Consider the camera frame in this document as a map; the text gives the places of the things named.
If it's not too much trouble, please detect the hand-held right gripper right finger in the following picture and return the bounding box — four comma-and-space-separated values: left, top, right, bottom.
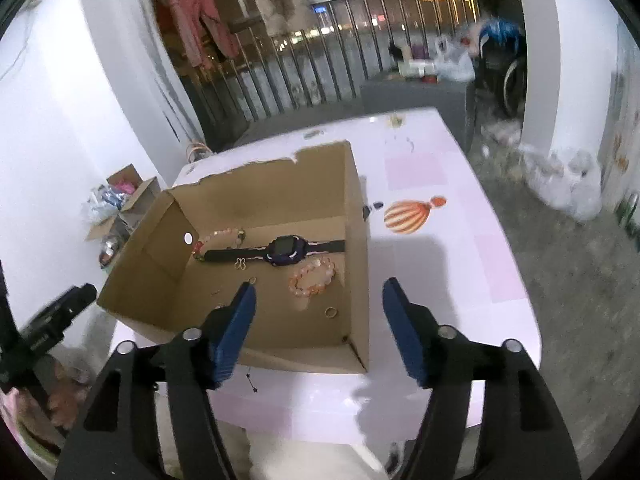
381, 277, 583, 480

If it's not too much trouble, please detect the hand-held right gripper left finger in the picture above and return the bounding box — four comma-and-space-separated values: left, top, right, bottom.
54, 280, 258, 480

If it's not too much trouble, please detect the pink bead bracelet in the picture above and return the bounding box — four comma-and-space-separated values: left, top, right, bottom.
287, 256, 337, 298

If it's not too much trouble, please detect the large cardboard box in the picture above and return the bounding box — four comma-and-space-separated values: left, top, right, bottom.
96, 141, 371, 375

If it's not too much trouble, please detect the black smart watch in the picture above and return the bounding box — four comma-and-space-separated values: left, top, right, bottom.
201, 235, 347, 267

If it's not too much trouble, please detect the multicolour bead bracelet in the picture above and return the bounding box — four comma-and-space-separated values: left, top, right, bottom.
192, 228, 247, 261

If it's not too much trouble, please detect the green floral fuzzy clothing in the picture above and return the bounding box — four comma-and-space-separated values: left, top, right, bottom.
0, 355, 81, 463

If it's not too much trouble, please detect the pile of colourful packets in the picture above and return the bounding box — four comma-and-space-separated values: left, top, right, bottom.
90, 182, 138, 221

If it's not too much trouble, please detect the small printed cardboard box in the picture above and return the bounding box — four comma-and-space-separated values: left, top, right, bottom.
84, 163, 162, 242

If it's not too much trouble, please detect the large white sack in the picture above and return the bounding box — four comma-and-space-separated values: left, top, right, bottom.
520, 145, 603, 221

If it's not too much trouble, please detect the black wheeled cart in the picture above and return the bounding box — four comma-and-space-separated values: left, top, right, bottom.
470, 52, 528, 116

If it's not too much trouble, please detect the white plastic bag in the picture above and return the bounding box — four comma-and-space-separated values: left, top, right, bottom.
432, 35, 476, 83

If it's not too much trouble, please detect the metal balcony railing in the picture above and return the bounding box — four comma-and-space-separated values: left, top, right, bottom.
175, 0, 481, 126

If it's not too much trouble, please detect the blue and white cloth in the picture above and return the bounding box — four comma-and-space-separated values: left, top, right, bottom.
477, 17, 526, 56

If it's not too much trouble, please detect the pink hanging garment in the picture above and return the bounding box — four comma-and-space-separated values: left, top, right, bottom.
167, 0, 241, 68

